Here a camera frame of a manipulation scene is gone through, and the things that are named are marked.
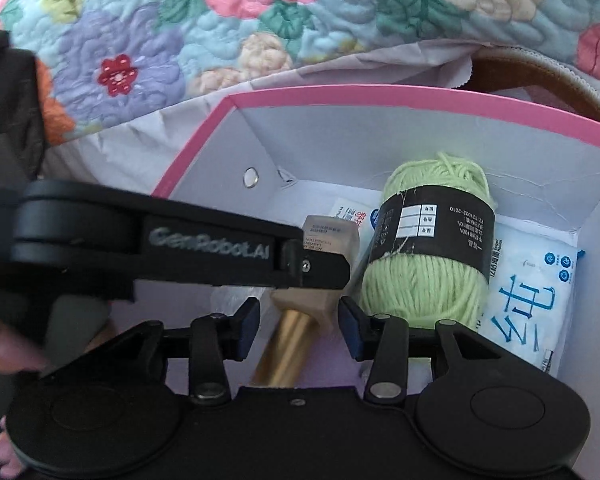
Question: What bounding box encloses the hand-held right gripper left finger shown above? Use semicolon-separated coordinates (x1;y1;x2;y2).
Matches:
96;296;261;407

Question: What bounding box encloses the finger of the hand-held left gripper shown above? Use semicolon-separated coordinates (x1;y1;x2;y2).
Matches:
279;239;352;292

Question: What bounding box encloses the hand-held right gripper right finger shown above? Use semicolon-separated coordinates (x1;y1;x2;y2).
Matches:
337;295;507;405

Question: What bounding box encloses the beige foundation bottle gold cap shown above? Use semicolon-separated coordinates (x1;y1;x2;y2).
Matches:
251;214;365;390

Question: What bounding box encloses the small white wipes packet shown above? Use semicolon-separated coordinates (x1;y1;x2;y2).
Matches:
330;197;382;247

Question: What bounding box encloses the green yarn skein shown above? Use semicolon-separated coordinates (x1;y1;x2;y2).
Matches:
356;152;499;330

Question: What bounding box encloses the pink cardboard box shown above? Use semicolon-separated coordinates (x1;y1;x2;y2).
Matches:
150;85;600;480

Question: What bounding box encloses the blue white wipes packet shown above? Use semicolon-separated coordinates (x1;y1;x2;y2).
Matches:
472;216;587;377

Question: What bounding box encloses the person's left hand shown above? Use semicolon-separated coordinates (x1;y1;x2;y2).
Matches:
0;325;49;377

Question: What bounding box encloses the floral quilt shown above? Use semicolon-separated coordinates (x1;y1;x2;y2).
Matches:
0;0;600;148

